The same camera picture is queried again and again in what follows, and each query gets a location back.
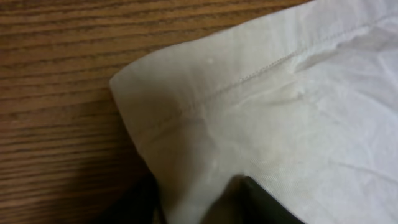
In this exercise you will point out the beige shorts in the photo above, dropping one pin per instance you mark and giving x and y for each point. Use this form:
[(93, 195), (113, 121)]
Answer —
[(303, 100)]

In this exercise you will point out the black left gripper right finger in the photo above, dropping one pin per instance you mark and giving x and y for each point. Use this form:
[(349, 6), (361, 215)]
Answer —
[(244, 201)]

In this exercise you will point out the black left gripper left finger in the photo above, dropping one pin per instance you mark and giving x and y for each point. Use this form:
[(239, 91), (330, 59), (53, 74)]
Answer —
[(136, 206)]

